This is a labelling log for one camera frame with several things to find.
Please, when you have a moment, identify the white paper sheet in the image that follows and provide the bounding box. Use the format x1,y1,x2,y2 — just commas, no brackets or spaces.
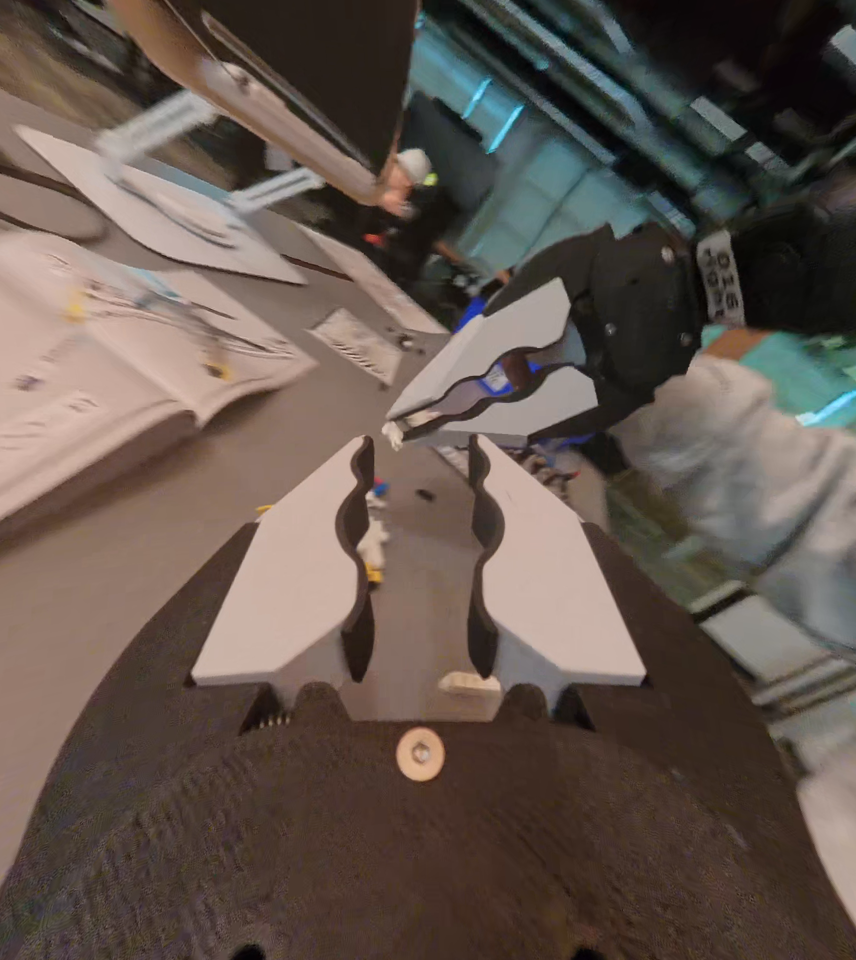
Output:
300,225,451,336

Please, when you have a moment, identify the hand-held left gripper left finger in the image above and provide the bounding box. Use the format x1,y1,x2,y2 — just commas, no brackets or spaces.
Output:
191,435,376,708

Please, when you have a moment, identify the person's right forearm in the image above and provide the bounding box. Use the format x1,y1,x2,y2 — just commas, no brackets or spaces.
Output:
611,352,856,676

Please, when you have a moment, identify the lego aircraft model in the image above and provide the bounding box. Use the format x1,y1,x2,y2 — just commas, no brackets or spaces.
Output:
356,476,393,588

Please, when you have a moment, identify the dark panel with tan edge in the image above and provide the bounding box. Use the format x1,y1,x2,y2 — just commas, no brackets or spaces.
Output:
109,0,423,207

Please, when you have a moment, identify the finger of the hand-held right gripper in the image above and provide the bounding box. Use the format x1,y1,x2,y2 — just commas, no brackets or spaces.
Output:
401,363,600,449
386,277,588,423

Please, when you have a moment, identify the printed sticker sheet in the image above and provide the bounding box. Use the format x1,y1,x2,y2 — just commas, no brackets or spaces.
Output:
306,307,404,387

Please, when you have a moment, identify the aluminium profile bar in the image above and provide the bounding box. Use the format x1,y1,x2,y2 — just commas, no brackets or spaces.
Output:
94,93,219,162
229,168,324,215

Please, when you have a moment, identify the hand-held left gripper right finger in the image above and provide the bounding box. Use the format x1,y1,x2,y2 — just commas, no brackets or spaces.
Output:
467,433,648,711

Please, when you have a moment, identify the open instruction booklet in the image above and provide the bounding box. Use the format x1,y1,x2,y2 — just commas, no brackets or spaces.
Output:
0,232,318,552

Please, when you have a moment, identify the white flat board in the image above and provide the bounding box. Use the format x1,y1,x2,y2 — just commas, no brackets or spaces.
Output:
14,123,309,286

